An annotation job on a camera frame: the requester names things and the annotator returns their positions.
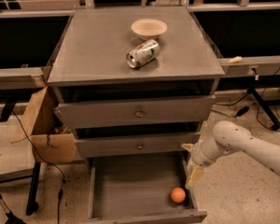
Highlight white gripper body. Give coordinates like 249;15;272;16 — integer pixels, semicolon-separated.
188;136;224;168

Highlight orange fruit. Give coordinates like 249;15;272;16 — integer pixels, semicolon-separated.
170;188;186;204

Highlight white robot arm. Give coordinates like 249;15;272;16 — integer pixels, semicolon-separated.
182;120;280;189

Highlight grey top drawer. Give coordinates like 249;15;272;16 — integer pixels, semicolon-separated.
58;95;215;129

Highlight grey middle drawer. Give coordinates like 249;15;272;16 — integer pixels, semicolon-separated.
76;132;200;158

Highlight grey open bottom drawer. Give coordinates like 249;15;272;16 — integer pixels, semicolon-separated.
88;152;207;224

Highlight grey drawer cabinet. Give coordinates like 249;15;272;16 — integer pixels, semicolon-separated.
47;6;226;161

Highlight small beige foam piece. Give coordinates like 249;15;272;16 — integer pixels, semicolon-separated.
228;56;243;63

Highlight crushed silver soda can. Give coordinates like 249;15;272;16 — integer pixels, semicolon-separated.
126;39;161;69

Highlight beige bowl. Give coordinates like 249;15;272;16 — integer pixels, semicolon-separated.
131;19;167;40

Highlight brown cardboard box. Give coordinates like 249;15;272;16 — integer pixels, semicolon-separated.
11;87;77;163

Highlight black table leg left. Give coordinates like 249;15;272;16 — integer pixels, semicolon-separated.
26;162;41;216

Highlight black tripod leg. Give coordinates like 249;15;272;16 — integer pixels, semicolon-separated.
0;194;26;224

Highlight black power adapter cable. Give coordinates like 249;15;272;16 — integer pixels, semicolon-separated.
210;91;250;118

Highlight black floor cable left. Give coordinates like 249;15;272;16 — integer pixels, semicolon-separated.
8;109;66;224

